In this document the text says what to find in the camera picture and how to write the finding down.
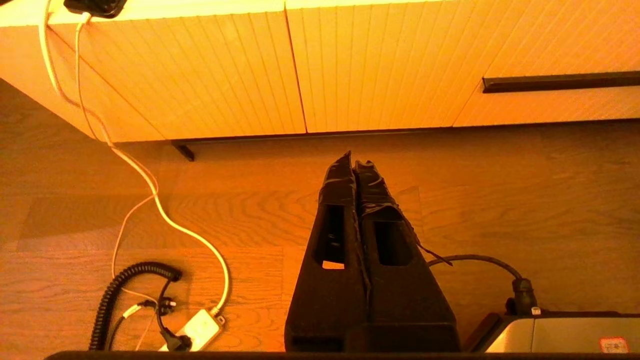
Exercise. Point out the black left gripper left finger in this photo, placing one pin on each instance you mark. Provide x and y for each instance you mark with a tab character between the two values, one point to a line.
330	305

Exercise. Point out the long white low cabinet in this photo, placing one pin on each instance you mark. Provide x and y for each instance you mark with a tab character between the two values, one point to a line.
30	75

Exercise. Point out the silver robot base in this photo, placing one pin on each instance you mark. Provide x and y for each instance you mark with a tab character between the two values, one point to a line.
565	335

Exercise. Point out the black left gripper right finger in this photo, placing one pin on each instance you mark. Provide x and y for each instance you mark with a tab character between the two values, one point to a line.
405	300

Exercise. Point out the black smartphone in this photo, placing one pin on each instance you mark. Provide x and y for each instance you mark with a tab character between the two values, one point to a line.
95	6

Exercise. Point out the white ribbed drawer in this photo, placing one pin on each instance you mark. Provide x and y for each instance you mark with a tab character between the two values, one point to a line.
575	40

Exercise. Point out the black power plug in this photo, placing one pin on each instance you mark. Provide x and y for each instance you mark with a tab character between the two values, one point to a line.
176	343

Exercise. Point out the white power strip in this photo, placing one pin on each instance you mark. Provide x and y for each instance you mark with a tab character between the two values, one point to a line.
200	327

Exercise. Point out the white ribbed cabinet door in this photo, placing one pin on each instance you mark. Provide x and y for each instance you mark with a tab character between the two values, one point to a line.
390	65
200	75

